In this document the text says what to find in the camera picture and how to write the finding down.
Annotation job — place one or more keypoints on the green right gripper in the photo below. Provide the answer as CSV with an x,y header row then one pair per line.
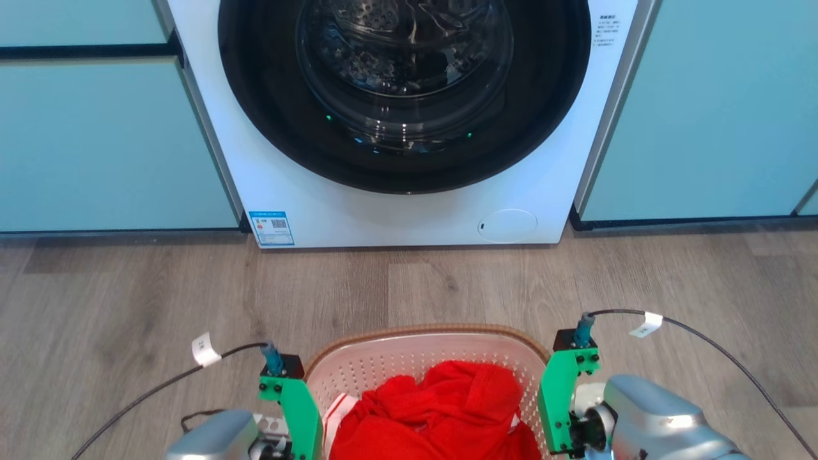
x,y
555,402

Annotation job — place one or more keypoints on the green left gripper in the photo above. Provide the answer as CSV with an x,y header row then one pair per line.
x,y
301,415

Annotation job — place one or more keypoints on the pink perforated laundry basket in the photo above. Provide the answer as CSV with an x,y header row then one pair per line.
x,y
383,364

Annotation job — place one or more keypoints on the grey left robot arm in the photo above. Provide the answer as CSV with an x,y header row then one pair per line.
x,y
214,437

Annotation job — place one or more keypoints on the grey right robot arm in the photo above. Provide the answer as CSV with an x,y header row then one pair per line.
x,y
664,418

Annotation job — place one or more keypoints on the white red-striped cloth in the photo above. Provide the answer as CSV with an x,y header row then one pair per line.
x,y
335,415

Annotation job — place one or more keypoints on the red garment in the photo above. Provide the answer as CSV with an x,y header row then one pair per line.
x,y
441,415

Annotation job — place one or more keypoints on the round white filter cover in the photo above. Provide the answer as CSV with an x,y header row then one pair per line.
x,y
507,225

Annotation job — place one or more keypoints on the blue energy label sticker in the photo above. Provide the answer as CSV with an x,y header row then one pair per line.
x,y
272,228

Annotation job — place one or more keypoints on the white front-load washing machine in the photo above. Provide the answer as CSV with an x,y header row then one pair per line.
x,y
307,211

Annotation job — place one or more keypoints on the round black washer door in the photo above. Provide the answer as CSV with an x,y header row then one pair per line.
x,y
255,96

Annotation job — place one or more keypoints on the wide pale green cabinet door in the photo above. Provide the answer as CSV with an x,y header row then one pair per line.
x,y
716,108

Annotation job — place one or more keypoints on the small text sticker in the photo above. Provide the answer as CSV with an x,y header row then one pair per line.
x,y
605,29

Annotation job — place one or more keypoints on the pale green cabinet drawer front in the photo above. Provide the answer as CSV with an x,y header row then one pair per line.
x,y
77,22

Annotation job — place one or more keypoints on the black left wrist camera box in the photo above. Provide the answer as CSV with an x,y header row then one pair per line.
x,y
291,367

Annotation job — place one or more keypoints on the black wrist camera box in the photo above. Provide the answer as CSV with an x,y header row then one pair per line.
x,y
565,340
291,367

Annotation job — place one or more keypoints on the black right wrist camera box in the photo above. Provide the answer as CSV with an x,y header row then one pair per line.
x,y
565,340

